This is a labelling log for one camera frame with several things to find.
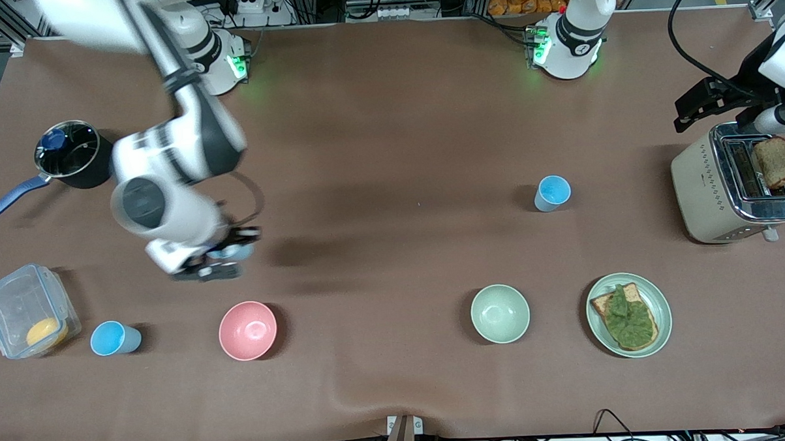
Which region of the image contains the blue plastic cup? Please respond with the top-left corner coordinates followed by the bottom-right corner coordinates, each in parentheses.
top-left (89, 320), bottom-right (143, 357)
top-left (208, 243), bottom-right (255, 262)
top-left (533, 174), bottom-right (572, 213)

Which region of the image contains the brown bread slice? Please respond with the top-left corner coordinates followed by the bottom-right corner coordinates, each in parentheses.
top-left (752, 136), bottom-right (785, 190)

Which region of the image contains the beige chrome toaster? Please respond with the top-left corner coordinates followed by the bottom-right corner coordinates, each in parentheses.
top-left (669, 121), bottom-right (785, 246)

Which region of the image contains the pink bowl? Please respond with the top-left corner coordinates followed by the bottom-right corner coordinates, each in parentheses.
top-left (217, 300), bottom-right (279, 362)

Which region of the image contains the brown table cover mat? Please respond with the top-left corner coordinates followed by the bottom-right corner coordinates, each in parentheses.
top-left (0, 6), bottom-right (785, 441)

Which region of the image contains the glass lid blue knob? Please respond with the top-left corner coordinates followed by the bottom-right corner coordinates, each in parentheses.
top-left (34, 120), bottom-right (100, 179)

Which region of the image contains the pale green plate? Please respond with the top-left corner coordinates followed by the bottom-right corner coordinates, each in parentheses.
top-left (585, 271), bottom-right (674, 360)

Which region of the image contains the yellow round food piece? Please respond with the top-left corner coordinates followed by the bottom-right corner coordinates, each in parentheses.
top-left (25, 316), bottom-right (70, 348)

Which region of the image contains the toast slice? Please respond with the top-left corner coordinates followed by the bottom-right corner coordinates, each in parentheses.
top-left (591, 281), bottom-right (661, 353)

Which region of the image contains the green lettuce leaf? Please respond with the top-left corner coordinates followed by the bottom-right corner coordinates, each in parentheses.
top-left (605, 283), bottom-right (656, 350)

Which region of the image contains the white power strip with plugs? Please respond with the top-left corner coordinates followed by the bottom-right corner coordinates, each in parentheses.
top-left (219, 0), bottom-right (269, 17)

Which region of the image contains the clear plastic lidded container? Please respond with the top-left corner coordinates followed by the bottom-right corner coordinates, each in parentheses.
top-left (0, 262), bottom-right (83, 360)

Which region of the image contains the pale green bowl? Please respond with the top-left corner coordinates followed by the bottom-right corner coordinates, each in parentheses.
top-left (469, 283), bottom-right (532, 346)

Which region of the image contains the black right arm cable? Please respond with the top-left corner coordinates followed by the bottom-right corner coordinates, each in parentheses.
top-left (223, 173), bottom-right (267, 235)

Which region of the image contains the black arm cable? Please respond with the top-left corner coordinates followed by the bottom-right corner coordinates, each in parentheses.
top-left (667, 0), bottom-right (751, 100)
top-left (223, 173), bottom-right (267, 235)

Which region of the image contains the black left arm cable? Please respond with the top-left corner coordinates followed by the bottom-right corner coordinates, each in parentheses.
top-left (667, 0), bottom-right (751, 100)

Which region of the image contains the black pot blue handle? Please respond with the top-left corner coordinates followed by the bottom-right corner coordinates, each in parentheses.
top-left (0, 118), bottom-right (117, 224)

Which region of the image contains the metal mount bracket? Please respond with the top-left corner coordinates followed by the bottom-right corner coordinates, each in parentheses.
top-left (385, 414), bottom-right (425, 441)

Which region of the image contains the black looped cable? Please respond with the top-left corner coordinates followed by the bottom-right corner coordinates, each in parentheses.
top-left (592, 408), bottom-right (636, 441)

